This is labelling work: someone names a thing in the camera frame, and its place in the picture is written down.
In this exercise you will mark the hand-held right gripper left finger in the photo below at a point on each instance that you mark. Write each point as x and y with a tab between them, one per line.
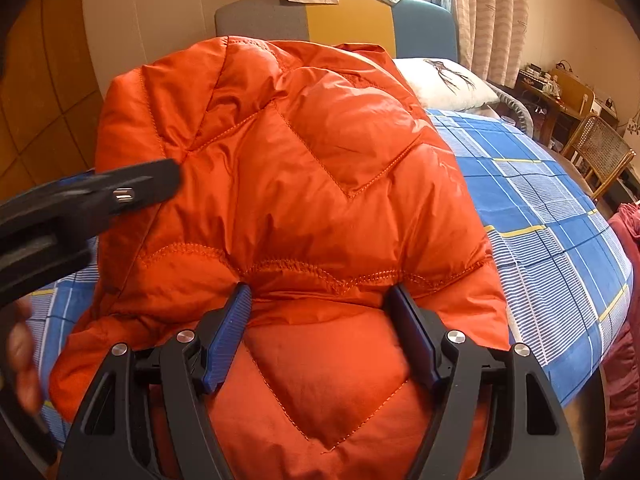
227	340

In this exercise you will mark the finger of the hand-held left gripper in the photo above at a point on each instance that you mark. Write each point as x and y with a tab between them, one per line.
145	182
75	183

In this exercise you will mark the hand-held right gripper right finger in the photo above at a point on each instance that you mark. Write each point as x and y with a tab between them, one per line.
415	335

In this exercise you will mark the orange puffer jacket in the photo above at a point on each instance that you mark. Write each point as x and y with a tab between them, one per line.
300	185

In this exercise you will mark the person's left hand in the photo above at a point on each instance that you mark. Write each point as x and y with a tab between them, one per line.
22	355

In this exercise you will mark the wooden wardrobe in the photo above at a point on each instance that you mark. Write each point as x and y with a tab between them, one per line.
50	85

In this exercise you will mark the bed with blue plaid sheet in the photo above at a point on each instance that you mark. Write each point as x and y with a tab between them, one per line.
540	210

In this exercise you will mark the pink ruffled quilt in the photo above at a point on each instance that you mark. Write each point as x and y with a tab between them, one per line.
622	360

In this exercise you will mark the white printed pillow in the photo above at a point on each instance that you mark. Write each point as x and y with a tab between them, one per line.
440	90

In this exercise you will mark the grey yellow blue headboard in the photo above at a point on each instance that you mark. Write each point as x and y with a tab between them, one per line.
350	20

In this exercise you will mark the rattan chair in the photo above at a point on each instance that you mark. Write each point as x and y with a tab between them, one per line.
605	145

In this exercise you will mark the cluttered wooden desk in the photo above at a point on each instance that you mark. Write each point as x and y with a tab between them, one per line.
565	110

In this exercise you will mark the white cabinet with leaf decal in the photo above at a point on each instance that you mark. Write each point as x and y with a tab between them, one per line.
634	130

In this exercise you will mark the grey padded bed rail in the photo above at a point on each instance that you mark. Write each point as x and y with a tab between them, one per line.
517	110

